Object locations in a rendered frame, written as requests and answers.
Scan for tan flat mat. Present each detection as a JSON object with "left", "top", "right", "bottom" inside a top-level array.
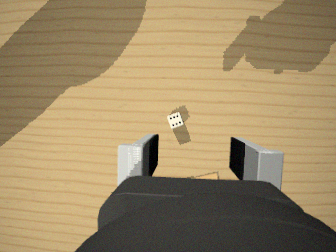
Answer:
[{"left": 193, "top": 173, "right": 218, "bottom": 179}]

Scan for white die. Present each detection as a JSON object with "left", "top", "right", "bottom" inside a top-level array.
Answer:
[{"left": 167, "top": 112, "right": 184, "bottom": 129}]

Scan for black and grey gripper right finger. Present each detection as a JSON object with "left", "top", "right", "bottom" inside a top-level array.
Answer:
[{"left": 229, "top": 137, "right": 284, "bottom": 191}]

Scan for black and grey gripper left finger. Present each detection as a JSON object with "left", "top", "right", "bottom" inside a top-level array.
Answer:
[{"left": 117, "top": 134, "right": 159, "bottom": 187}]

